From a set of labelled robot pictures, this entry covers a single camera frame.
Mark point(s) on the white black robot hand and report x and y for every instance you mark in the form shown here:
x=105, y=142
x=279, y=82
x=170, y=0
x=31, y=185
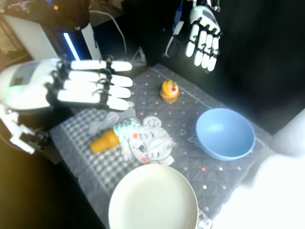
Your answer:
x=28, y=83
x=205, y=21

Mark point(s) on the white box cabinet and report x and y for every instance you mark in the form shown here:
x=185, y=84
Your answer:
x=28, y=38

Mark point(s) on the white round plate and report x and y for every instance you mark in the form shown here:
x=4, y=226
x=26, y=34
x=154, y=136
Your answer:
x=152, y=200

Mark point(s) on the white tower with blue light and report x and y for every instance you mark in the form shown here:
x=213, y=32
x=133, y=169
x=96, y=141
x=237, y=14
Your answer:
x=89, y=40

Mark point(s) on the toy cupcake with fruit topping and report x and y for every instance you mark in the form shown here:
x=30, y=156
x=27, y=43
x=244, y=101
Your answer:
x=169, y=93

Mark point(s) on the grey quilt with printed bear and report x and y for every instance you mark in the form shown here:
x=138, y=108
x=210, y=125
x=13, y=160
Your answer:
x=181, y=114

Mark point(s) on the blue bowl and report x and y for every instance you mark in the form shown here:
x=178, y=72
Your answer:
x=225, y=136

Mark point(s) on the black machine housing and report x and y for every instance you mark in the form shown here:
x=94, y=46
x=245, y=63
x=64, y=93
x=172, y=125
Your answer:
x=47, y=12

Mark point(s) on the toy ice cream cone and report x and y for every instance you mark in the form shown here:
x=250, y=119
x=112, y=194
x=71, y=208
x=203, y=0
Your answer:
x=104, y=142

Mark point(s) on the white rounded robot shell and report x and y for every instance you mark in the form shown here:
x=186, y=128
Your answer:
x=269, y=195

